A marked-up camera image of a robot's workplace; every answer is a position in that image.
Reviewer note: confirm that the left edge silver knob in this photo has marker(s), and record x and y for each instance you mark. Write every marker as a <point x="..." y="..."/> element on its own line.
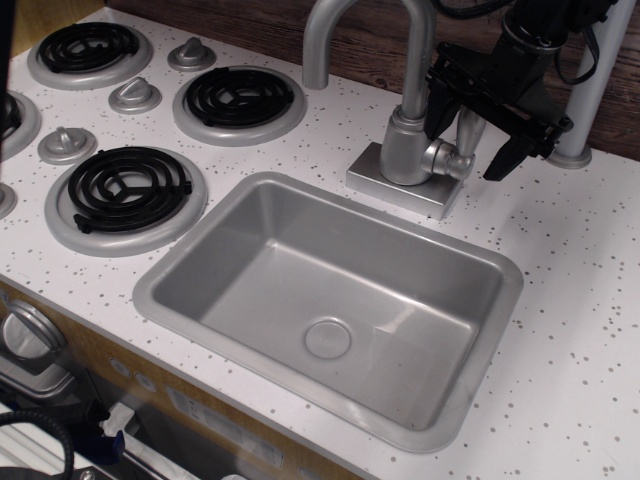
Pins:
<point x="8" y="200"/>

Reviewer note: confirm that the silver gooseneck toy faucet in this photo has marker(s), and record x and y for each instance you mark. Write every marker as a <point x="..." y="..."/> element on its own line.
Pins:
<point x="368" y="142"/>

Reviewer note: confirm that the black coil burner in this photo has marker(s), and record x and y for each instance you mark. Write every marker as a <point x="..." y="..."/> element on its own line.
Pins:
<point x="125" y="201"/>
<point x="238" y="106"/>

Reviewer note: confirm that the middle black coil burner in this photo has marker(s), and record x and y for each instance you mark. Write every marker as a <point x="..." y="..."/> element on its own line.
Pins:
<point x="238" y="106"/>

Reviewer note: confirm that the back silver stove knob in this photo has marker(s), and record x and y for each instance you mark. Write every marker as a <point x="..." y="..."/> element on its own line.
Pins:
<point x="191" y="56"/>

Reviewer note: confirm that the middle silver stove knob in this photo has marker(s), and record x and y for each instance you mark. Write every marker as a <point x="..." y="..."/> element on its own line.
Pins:
<point x="135" y="97"/>

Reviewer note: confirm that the silver oven dial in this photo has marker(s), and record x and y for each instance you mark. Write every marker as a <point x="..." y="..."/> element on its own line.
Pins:
<point x="29" y="338"/>

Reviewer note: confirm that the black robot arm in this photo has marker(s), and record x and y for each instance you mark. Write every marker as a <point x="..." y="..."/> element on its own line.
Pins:
<point x="555" y="19"/>

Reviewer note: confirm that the silver stove knob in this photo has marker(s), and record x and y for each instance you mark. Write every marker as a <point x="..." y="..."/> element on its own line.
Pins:
<point x="66" y="146"/>
<point x="191" y="56"/>
<point x="135" y="97"/>

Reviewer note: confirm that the front silver stove knob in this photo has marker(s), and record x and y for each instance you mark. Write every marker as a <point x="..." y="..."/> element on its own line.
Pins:
<point x="66" y="146"/>

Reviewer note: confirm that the blue clamp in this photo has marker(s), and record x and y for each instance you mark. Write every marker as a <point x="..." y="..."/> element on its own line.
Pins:
<point x="111" y="448"/>

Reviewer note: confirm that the far left coil burner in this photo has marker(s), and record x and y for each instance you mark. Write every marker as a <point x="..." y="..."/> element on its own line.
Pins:
<point x="24" y="135"/>

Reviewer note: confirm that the grey vertical support pole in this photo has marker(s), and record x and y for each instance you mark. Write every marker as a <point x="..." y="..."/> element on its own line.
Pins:
<point x="572" y="151"/>

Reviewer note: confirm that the front black coil burner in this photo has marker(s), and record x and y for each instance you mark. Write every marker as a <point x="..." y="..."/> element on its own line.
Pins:
<point x="125" y="201"/>

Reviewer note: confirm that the back left coil burner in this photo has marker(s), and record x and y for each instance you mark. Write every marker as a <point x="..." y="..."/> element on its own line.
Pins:
<point x="90" y="55"/>

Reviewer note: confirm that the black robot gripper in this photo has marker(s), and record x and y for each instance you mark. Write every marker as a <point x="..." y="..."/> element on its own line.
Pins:
<point x="506" y="88"/>

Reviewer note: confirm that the silver faucet lever handle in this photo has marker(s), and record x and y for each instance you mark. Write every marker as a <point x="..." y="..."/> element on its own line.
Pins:
<point x="456" y="160"/>

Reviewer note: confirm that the dark foreground post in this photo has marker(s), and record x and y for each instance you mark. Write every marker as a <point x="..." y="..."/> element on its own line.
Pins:
<point x="4" y="50"/>

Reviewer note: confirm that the grey plastic sink basin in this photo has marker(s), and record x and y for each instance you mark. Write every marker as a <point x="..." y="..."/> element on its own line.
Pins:
<point x="384" y="323"/>

